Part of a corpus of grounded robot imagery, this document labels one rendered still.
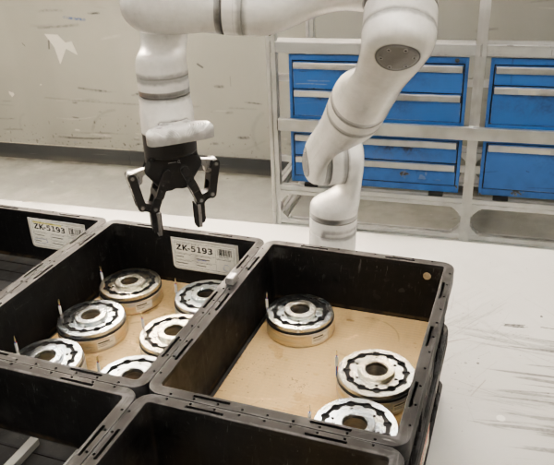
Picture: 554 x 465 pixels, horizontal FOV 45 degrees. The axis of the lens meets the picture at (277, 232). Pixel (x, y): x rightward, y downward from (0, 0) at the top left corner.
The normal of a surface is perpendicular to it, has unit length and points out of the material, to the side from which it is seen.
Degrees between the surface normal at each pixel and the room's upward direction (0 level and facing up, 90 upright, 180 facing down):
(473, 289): 0
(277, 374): 0
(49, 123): 90
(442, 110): 90
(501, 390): 0
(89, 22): 90
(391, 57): 135
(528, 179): 90
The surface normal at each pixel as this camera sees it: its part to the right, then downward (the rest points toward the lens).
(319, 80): -0.29, 0.43
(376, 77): -0.31, 0.91
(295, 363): -0.04, -0.90
